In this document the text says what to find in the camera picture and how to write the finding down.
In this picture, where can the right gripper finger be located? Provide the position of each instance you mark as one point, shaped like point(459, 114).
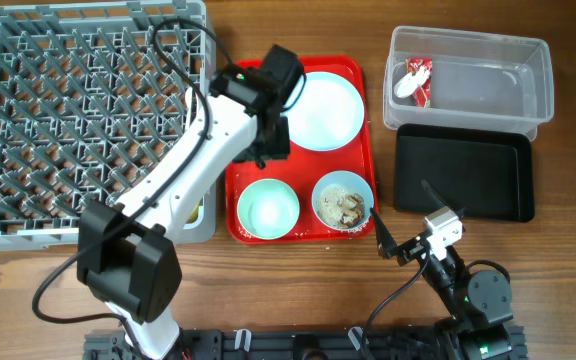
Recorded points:
point(386, 245)
point(439, 200)

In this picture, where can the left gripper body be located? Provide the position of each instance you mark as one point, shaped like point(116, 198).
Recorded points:
point(274, 144)

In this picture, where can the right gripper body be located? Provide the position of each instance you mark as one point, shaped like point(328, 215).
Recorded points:
point(410, 250)

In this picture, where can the green bowl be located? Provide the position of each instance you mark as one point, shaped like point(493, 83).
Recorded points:
point(268, 209)

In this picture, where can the red snack wrapper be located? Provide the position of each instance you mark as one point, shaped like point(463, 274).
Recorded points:
point(422, 95)

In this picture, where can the white napkin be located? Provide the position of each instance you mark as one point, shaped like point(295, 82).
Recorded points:
point(407, 85)

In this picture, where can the yellow cup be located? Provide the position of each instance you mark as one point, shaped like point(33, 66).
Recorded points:
point(194, 215)

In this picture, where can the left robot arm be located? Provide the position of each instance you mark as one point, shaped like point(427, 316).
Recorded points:
point(126, 252)

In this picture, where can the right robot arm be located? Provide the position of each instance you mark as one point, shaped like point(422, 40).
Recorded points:
point(477, 295)

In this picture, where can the grey dishwasher rack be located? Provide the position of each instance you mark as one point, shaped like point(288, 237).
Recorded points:
point(90, 102)

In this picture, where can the black tray bin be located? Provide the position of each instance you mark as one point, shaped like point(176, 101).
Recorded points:
point(488, 174)

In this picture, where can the light blue plate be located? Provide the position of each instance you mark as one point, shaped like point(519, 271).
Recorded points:
point(328, 114)

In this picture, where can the blue bowl with food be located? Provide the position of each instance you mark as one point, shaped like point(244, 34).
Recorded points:
point(342, 200)

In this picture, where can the red plastic tray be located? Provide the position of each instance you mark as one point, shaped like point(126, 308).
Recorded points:
point(303, 168)

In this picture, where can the clear plastic bin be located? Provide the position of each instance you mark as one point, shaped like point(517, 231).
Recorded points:
point(479, 80)

